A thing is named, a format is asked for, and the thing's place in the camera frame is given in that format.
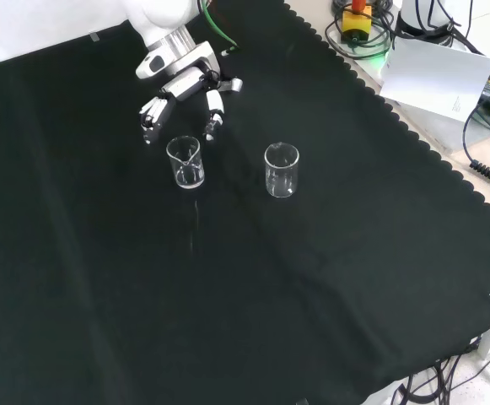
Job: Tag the pale white board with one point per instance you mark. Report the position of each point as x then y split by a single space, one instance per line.
434 76

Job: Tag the clear glass beaker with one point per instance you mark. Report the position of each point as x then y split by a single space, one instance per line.
281 187
184 179

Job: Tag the black bench cloth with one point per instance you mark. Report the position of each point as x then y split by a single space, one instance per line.
270 274

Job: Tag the pale grey flat box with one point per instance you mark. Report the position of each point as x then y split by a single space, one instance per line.
434 131

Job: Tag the yellow stop button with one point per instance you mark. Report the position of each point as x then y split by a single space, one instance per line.
356 23

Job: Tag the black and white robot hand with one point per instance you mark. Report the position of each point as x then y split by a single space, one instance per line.
185 84

